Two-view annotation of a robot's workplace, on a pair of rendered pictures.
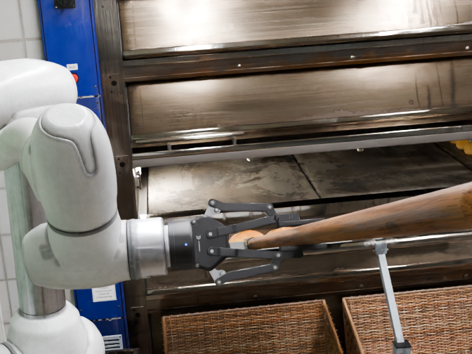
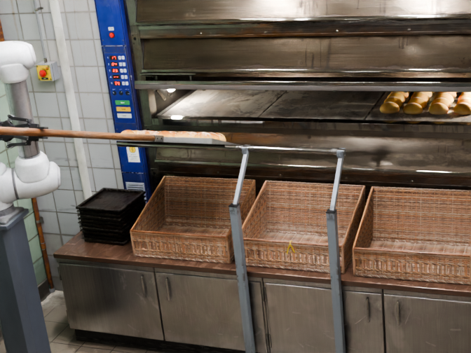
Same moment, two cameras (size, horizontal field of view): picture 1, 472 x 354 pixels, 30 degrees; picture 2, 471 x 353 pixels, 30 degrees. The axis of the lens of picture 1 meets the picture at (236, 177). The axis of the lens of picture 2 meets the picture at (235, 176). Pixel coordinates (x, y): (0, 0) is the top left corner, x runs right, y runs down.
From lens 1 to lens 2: 265 cm
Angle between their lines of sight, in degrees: 27
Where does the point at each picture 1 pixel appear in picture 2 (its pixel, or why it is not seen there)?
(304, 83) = (240, 46)
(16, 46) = (85, 15)
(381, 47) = (282, 27)
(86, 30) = (116, 8)
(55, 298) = (29, 150)
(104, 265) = not seen: outside the picture
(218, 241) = not seen: hidden behind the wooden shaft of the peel
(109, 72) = (132, 32)
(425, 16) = (307, 9)
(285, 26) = (223, 11)
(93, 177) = not seen: outside the picture
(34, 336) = (19, 166)
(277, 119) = (221, 66)
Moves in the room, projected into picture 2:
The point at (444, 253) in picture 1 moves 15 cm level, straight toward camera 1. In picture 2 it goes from (329, 161) to (312, 171)
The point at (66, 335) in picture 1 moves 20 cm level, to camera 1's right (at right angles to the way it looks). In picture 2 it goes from (33, 168) to (68, 171)
